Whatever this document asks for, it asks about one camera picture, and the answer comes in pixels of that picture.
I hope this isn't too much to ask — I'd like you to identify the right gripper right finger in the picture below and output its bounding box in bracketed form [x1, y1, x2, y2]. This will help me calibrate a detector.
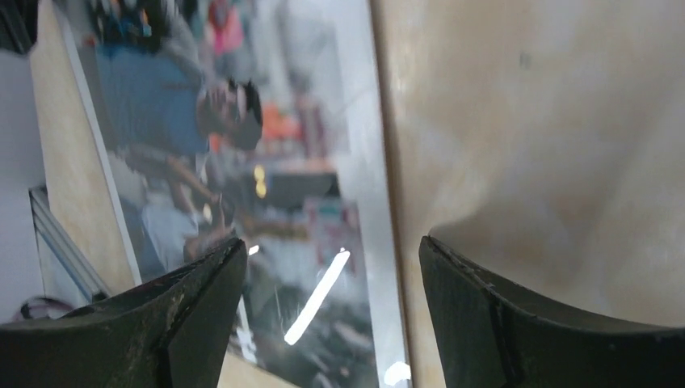
[419, 236, 684, 388]

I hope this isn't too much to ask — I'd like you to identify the printed photo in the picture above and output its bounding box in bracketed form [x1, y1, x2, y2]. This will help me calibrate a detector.
[51, 0, 413, 388]

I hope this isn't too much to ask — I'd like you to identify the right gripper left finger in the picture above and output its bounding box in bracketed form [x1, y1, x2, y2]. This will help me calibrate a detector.
[1, 238, 247, 387]

